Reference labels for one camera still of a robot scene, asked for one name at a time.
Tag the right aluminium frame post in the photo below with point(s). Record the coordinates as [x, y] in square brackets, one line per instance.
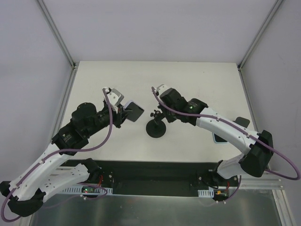
[265, 24]

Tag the blue case smartphone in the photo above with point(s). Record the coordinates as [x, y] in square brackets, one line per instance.
[218, 140]

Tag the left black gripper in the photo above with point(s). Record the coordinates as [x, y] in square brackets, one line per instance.
[120, 115]

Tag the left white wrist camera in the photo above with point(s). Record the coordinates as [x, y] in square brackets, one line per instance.
[114, 97]

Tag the white cable duct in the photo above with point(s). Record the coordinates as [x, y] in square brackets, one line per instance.
[88, 190]
[209, 193]

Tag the right white cable duct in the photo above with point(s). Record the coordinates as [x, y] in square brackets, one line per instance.
[209, 193]

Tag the black phone stand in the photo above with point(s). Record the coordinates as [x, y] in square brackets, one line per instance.
[156, 128]

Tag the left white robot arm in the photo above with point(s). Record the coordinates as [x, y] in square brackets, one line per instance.
[26, 194]

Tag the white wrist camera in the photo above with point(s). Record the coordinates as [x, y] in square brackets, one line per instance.
[114, 97]
[161, 89]

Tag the brown base phone stand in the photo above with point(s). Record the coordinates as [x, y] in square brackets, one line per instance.
[242, 122]

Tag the purple case smartphone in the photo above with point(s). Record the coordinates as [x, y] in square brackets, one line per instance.
[137, 111]

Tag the left aluminium frame post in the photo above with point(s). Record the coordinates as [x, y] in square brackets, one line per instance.
[51, 23]

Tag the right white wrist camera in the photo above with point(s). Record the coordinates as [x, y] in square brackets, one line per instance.
[161, 89]

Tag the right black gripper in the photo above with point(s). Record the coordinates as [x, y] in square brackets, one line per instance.
[168, 116]

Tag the left white cable duct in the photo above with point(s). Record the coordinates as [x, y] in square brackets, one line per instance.
[88, 190]

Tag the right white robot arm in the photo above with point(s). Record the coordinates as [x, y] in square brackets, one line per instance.
[254, 156]

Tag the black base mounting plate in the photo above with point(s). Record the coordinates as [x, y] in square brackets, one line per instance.
[182, 179]

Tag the aluminium frame post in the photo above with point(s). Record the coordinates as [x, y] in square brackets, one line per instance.
[265, 24]
[51, 23]

